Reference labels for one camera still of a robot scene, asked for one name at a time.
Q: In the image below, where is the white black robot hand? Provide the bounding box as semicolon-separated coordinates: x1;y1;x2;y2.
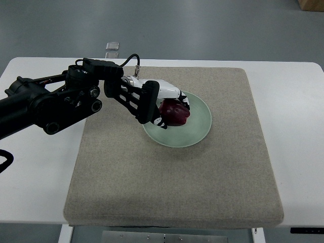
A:
122;76;190;130

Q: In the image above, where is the dark red apple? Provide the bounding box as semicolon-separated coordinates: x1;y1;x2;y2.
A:
159;99;190;126

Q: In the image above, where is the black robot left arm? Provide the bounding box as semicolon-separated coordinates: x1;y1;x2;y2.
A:
1;58;190;138

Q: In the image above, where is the light green plate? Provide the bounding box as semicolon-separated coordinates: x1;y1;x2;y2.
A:
143;91;212;148

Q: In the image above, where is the lower silver floor plate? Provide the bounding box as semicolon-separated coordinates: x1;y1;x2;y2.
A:
105;52;119;59

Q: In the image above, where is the silver floor plate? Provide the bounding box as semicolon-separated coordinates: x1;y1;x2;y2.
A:
106;42;119;50
105;52;119;59

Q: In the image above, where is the upper silver floor plate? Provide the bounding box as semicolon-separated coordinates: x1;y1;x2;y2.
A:
106;42;119;50

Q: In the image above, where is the beige fabric mat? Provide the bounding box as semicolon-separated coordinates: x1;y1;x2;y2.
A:
63;67;284;229

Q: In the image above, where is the white table leg right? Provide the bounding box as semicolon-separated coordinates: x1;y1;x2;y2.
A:
252;228;266;243

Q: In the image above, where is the white table leg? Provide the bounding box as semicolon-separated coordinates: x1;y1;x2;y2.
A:
58;224;73;243
252;228;266;243

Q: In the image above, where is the white table leg left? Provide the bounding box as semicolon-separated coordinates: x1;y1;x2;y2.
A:
58;224;73;243

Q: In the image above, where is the cardboard box corner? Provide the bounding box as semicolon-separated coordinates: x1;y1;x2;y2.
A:
298;0;324;12

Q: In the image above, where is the black table control panel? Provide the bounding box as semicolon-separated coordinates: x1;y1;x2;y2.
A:
290;227;324;234

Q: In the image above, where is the black cable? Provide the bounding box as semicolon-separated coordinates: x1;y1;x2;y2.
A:
120;53;142;77

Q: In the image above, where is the metal table base plate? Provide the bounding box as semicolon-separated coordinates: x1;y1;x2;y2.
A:
101;231;228;243

